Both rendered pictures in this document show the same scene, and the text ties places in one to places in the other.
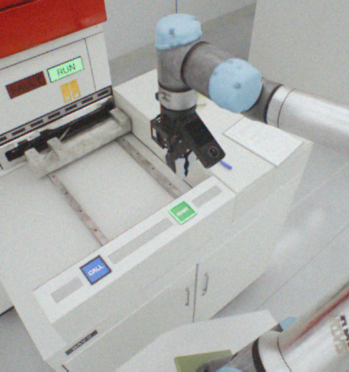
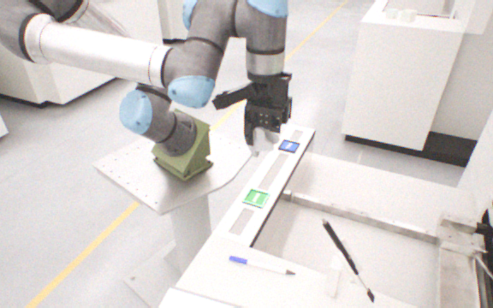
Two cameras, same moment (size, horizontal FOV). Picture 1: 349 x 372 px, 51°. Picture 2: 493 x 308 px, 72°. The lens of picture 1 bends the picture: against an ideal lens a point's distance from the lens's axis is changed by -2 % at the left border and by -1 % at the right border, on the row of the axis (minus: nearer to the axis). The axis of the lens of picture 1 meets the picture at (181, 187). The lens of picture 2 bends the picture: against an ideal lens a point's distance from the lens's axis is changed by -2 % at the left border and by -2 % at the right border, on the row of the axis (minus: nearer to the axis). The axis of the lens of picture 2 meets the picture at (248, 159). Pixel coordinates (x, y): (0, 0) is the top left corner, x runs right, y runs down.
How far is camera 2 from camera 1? 119 cm
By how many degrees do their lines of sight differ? 91
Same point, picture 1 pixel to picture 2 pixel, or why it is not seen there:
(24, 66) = not seen: outside the picture
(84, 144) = (445, 269)
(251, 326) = (171, 199)
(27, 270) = (352, 174)
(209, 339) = (199, 185)
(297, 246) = not seen: outside the picture
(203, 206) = (240, 210)
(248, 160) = (211, 282)
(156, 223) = (271, 184)
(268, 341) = not seen: hidden behind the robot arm
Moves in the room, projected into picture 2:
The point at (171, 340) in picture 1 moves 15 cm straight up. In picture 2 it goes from (225, 177) to (222, 140)
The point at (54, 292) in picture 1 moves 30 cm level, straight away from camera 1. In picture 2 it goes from (302, 133) to (396, 154)
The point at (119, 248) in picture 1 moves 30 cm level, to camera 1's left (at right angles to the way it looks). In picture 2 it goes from (285, 161) to (364, 137)
